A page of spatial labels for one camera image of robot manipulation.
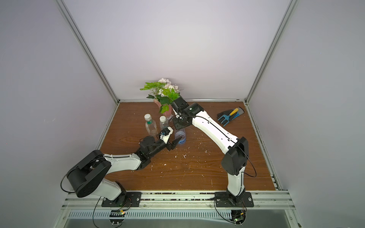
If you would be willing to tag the pink vase with flowers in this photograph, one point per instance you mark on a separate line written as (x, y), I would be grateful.
(163, 92)

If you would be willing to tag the blue label water bottle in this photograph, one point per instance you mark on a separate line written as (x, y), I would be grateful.
(181, 135)

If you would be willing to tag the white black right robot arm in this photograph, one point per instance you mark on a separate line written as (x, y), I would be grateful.
(235, 149)

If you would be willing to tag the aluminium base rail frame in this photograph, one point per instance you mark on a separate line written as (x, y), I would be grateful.
(178, 204)

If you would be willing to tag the aluminium corner frame post left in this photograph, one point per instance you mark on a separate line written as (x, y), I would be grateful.
(88, 52)

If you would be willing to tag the green label clear bottle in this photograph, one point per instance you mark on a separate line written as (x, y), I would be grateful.
(151, 127)

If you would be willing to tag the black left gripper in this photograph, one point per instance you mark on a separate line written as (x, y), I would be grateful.
(172, 146)

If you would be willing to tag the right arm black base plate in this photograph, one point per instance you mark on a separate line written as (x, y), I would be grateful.
(225, 199)

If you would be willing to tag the black blue work glove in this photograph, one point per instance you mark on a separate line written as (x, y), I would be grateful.
(240, 112)

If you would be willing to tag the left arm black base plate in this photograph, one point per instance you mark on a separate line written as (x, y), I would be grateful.
(125, 199)

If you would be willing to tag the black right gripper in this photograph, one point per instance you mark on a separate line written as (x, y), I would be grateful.
(182, 122)

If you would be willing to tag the white bottle cap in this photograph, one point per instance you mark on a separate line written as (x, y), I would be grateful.
(147, 117)
(163, 119)

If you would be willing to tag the teal print clear bottle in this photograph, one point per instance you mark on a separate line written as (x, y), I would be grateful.
(164, 125)

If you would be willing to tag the aluminium corner frame post right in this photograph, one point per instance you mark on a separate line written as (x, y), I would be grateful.
(272, 48)

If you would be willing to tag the blue yellow garden hand rake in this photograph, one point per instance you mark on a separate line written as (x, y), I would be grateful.
(226, 116)

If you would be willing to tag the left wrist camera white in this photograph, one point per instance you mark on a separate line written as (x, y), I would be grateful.
(165, 133)

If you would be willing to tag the aluminium corner frame post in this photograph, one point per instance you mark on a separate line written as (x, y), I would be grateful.
(272, 48)
(88, 52)

